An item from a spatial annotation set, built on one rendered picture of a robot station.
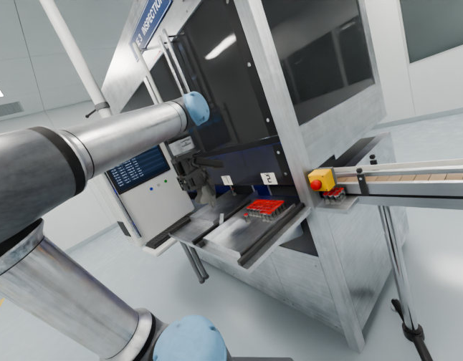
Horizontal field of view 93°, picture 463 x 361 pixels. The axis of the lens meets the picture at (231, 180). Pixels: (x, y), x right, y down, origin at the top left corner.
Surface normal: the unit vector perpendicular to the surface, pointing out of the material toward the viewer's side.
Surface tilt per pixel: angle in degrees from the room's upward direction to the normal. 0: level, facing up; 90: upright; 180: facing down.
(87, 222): 90
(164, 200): 90
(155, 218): 90
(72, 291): 90
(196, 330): 7
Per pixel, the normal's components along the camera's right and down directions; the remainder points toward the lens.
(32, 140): 0.44, -0.68
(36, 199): 0.82, 0.43
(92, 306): 0.84, -0.19
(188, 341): -0.26, -0.92
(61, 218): 0.60, -0.02
